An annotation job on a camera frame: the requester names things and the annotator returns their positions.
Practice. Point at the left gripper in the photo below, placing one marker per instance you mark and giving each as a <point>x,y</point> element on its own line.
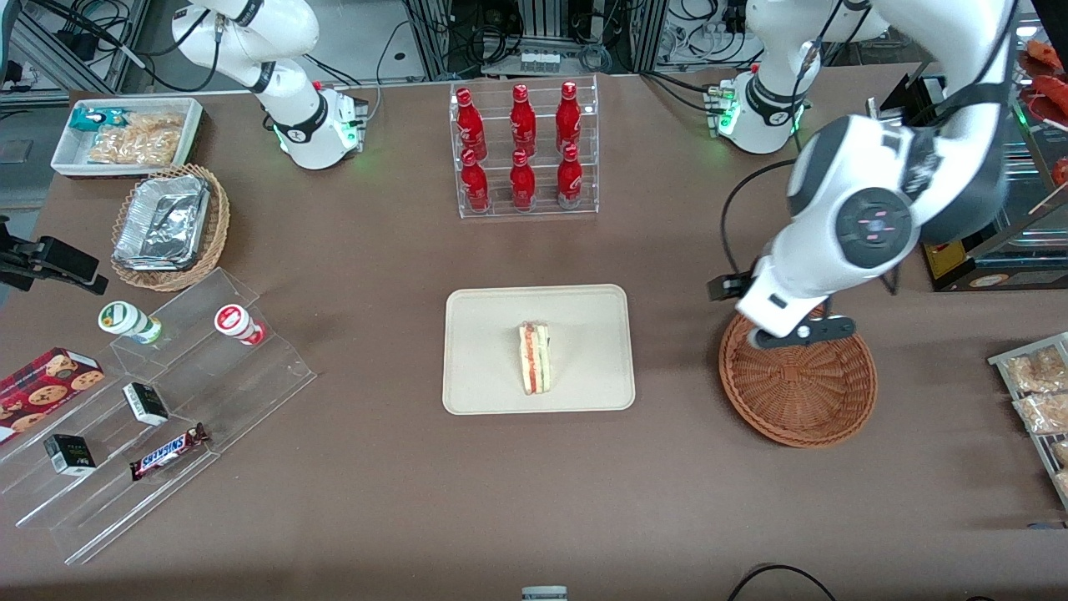
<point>727,286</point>

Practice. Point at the triangular sandwich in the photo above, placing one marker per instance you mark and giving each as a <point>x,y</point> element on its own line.
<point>535,359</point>

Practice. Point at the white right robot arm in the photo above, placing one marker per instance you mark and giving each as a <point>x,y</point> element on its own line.
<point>250,33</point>

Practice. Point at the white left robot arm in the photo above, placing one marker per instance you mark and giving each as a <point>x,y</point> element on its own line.
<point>943,50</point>

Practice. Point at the round brown wicker basket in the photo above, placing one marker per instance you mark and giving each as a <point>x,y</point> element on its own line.
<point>801,401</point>

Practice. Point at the oval light wicker basket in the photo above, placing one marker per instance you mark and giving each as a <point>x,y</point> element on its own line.
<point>215,234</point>

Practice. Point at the beige plastic tray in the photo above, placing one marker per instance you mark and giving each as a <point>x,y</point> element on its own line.
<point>484,349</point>

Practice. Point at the green lid yogurt cup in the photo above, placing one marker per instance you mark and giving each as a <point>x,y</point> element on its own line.
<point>125,320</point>

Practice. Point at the silver foil container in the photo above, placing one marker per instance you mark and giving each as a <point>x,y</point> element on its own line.
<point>163,221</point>

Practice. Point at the white rectangular snack bin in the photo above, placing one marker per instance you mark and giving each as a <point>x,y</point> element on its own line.
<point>68,154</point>

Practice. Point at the red cookie box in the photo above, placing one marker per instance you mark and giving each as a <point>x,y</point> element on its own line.
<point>46,384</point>

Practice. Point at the clear bag of crackers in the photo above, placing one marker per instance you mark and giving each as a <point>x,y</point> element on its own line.
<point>142,140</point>

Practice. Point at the teal snack packet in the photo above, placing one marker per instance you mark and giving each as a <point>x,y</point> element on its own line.
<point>88,118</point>

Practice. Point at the small black white carton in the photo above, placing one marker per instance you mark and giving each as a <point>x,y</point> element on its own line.
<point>146,403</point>

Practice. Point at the red lid yogurt cup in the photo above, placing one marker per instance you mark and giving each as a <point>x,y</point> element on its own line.
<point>234,321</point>

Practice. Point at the red cola bottle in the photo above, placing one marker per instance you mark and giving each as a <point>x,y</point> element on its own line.
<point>570,180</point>
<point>568,121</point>
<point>471,125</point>
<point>522,184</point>
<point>475,185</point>
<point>523,123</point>

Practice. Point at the clear acrylic step display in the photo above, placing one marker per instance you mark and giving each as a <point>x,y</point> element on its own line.
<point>234,384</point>

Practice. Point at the brown Snickers bar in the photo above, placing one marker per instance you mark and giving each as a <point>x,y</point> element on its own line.
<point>167,452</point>

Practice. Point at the clear acrylic bottle rack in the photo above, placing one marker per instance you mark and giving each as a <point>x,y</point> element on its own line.
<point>499,125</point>

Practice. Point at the white power strip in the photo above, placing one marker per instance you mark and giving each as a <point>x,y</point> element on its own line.
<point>539,60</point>

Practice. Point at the clear bag of pastries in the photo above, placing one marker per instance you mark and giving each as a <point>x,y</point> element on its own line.
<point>1045,413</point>
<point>1039,369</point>

